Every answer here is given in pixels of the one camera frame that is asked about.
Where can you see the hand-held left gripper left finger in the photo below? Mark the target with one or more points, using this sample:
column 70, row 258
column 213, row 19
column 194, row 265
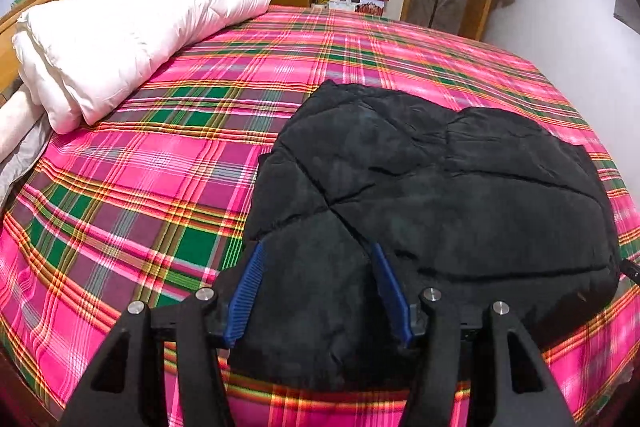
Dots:
column 247, row 287

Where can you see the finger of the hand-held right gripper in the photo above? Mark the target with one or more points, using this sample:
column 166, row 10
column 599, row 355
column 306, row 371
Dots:
column 632, row 271

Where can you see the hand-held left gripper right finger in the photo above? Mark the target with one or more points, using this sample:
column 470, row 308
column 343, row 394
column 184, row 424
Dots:
column 392, row 292

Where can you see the black padded jacket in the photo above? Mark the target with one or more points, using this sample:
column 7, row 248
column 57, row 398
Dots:
column 425, row 187

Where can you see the pink plaid bed sheet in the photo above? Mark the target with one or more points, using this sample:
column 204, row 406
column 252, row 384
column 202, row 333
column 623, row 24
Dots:
column 175, row 187

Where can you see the grey beige blanket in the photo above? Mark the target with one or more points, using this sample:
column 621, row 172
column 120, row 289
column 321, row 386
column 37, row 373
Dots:
column 20, row 147

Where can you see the white folded quilt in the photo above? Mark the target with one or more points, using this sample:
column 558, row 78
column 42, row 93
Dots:
column 115, row 42

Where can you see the flat picture box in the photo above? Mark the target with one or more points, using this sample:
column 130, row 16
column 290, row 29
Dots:
column 370, row 7

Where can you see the white carrier bag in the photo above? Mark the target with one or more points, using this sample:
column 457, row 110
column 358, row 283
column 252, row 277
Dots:
column 342, row 2

